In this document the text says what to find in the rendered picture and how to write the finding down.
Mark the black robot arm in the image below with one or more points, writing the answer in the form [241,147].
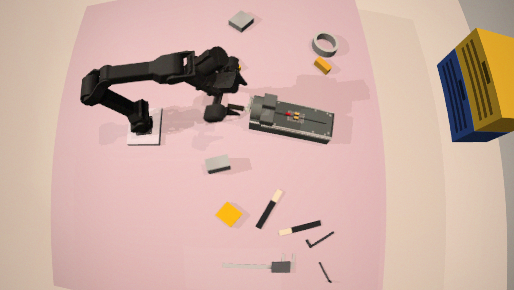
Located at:
[165,69]

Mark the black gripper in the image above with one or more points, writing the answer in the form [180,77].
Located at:
[216,112]

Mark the dark grey hollow cylinder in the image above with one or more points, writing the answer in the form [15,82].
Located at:
[329,37]

